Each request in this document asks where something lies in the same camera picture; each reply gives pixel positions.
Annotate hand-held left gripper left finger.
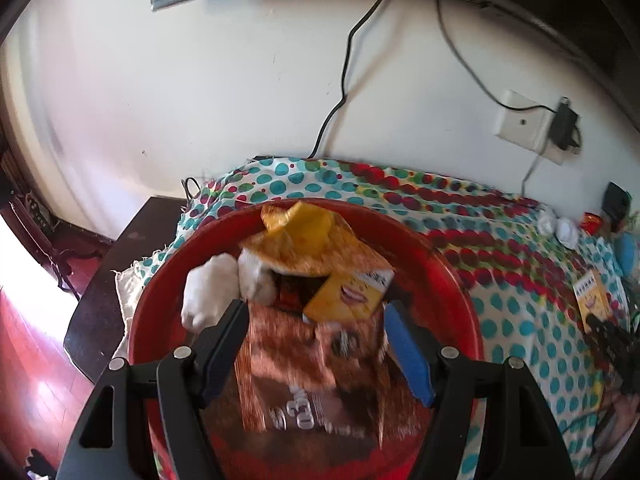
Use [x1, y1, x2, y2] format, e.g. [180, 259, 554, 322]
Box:
[55, 299, 250, 480]

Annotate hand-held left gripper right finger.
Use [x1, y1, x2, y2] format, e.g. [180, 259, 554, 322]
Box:
[383, 300, 573, 480]

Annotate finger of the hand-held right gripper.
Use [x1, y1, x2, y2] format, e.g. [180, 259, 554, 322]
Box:
[586, 312, 640, 377]

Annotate pale yellow carton box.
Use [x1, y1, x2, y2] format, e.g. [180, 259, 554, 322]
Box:
[571, 269, 613, 336]

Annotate brown cereal packet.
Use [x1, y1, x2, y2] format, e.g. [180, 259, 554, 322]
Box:
[235, 305, 426, 448]

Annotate red plastic basin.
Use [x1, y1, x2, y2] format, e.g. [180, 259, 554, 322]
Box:
[122, 199, 486, 480]

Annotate yellow snack packet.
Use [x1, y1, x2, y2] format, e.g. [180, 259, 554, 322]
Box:
[239, 201, 393, 281]

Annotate blue object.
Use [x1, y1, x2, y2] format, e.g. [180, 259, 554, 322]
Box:
[614, 232, 640, 278]

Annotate small red packet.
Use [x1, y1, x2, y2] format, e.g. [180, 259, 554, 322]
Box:
[580, 210, 606, 235]

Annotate dotted colourful tablecloth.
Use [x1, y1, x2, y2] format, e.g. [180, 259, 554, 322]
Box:
[112, 157, 640, 480]

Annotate dark object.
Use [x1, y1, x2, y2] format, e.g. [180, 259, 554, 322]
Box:
[602, 181, 632, 221]

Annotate dark wooden table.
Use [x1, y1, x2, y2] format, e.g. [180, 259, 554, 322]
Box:
[64, 196, 191, 386]

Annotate dark wooden chair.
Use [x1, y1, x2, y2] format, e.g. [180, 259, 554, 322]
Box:
[0, 130, 116, 301]

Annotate black plug adapter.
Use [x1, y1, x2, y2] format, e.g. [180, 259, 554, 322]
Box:
[550, 96, 583, 156]

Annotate thin black cable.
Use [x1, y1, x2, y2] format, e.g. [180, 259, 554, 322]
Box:
[181, 176, 203, 206]

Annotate thin socket cable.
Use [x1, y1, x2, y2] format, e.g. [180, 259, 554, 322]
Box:
[520, 152, 546, 198]

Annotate white wall socket plate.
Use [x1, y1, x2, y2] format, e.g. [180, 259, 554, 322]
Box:
[492, 90, 566, 166]

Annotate grey cable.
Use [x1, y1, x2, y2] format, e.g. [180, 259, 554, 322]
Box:
[435, 0, 558, 112]

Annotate black power cable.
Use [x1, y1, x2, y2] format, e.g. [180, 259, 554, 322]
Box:
[306, 0, 396, 160]

